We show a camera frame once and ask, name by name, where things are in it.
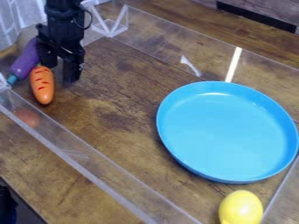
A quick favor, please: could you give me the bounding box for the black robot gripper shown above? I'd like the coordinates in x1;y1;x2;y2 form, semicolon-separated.
36;8;85;85

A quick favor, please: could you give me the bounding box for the orange toy carrot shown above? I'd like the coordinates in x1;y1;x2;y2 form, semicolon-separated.
29;66;55;105

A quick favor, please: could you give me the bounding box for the purple toy eggplant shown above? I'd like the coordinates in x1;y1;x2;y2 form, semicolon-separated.
7;38;40;85

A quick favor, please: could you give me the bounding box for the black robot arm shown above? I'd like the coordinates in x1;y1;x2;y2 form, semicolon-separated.
36;0;85;85

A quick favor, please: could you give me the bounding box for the blue plastic plate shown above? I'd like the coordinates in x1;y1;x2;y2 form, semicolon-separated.
156;81;299;184

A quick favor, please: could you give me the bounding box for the yellow toy lemon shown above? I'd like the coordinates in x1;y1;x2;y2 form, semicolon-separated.
219;190;264;224

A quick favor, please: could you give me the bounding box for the clear acrylic corner bracket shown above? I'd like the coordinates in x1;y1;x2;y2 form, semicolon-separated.
88;5;128;38

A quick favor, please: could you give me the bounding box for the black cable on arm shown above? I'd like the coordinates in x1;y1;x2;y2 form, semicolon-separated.
73;7;95;31

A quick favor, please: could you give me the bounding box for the clear acrylic enclosure wall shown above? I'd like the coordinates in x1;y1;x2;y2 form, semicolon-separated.
0;1;299;224

